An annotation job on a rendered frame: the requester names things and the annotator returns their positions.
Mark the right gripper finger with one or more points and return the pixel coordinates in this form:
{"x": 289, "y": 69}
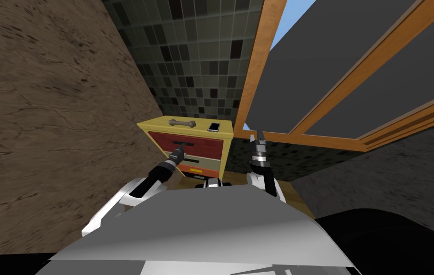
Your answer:
{"x": 260, "y": 136}
{"x": 253, "y": 138}

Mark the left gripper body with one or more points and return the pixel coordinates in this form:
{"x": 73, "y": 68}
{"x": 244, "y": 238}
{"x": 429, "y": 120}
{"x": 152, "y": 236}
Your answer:
{"x": 177, "y": 154}

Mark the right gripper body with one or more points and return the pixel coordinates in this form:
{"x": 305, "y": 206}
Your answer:
{"x": 259, "y": 147}

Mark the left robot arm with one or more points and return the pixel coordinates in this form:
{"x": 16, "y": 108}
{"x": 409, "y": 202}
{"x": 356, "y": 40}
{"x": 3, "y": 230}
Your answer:
{"x": 144, "y": 187}

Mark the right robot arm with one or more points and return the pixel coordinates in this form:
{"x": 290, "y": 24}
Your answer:
{"x": 262, "y": 179}

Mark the yellow drawer cabinet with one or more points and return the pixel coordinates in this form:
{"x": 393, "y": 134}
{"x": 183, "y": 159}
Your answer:
{"x": 186, "y": 131}

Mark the red drawer front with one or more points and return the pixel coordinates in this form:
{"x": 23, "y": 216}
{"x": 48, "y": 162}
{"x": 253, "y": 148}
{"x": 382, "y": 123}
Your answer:
{"x": 205, "y": 147}

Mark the grey toy bone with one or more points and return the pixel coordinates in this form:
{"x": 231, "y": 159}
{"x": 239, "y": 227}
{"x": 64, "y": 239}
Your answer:
{"x": 182, "y": 123}

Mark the beige drawer front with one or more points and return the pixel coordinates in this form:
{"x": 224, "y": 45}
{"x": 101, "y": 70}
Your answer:
{"x": 209, "y": 163}

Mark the orange drawer front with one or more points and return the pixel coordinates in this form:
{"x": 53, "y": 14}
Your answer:
{"x": 211, "y": 173}

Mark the black mobile phone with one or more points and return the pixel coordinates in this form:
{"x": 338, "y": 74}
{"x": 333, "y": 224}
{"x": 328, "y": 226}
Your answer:
{"x": 213, "y": 126}

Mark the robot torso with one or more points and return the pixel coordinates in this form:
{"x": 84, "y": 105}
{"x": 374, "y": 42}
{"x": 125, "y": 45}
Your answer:
{"x": 209, "y": 229}

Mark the wooden framed window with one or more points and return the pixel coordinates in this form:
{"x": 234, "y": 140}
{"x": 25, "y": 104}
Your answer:
{"x": 335, "y": 68}

